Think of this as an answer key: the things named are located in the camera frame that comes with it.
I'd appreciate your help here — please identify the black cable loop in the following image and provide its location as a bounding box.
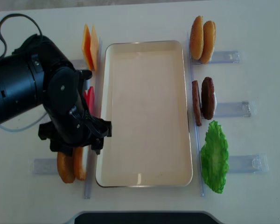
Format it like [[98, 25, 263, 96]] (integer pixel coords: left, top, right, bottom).
[[0, 13, 44, 60]]

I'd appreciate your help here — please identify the bread slice left inner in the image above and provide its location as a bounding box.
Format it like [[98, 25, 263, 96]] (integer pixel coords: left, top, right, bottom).
[[73, 147, 88, 181]]

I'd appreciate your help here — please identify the golden bun half outer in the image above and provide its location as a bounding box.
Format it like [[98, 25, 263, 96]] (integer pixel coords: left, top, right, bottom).
[[189, 15, 203, 60]]

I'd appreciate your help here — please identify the clear acrylic rack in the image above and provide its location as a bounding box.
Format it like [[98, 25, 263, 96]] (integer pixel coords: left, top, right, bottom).
[[33, 37, 103, 199], [186, 32, 270, 197]]

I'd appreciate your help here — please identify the red tomato slice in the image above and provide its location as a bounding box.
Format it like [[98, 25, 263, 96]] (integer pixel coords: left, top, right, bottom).
[[84, 86, 94, 115]]

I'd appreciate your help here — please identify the bread slice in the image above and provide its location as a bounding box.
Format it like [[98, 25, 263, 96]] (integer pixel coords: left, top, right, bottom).
[[73, 147, 88, 181], [57, 152, 75, 183]]

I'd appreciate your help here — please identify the cream rectangular tray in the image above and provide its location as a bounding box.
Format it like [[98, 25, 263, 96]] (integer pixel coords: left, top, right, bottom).
[[95, 41, 193, 187]]

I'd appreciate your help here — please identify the golden bun half inner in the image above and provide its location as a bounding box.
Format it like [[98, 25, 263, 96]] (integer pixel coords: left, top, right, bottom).
[[200, 21, 216, 64]]

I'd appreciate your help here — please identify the black monitor edge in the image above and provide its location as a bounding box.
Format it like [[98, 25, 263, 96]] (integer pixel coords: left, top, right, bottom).
[[74, 212, 217, 224]]

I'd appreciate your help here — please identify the dark brown meat patty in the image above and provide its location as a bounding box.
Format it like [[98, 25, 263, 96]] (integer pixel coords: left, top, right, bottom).
[[201, 77, 216, 120]]

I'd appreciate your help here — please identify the clear acrylic rack right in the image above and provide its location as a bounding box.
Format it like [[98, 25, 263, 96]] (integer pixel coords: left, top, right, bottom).
[[186, 32, 270, 197]]

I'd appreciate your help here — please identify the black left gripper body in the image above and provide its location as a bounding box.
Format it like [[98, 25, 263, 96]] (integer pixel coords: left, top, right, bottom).
[[38, 104, 112, 156]]

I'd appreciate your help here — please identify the golden bun half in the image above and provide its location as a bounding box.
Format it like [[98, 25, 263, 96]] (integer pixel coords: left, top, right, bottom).
[[189, 15, 203, 60], [200, 21, 216, 64]]

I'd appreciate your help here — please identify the yellow cheese slice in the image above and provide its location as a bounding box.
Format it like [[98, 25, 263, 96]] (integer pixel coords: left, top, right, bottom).
[[90, 23, 99, 71]]

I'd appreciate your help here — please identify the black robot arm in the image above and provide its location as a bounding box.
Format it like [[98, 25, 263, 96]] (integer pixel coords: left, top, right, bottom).
[[0, 35, 112, 155]]

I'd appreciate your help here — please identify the orange cheese slice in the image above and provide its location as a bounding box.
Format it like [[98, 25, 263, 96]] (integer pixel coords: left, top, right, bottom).
[[81, 24, 94, 71]]

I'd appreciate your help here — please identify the bread slice left outer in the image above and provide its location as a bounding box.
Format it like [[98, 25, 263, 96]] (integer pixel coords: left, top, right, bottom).
[[57, 152, 75, 183]]

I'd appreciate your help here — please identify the brown meat patty thin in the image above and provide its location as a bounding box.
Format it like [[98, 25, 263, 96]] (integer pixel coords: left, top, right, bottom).
[[192, 80, 202, 126]]

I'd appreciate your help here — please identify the green lettuce leaf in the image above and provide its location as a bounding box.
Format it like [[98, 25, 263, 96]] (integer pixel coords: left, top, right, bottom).
[[200, 120, 229, 194]]

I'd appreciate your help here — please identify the clear acrylic rack left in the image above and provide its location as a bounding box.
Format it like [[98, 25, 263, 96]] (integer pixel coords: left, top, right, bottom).
[[33, 37, 103, 199]]

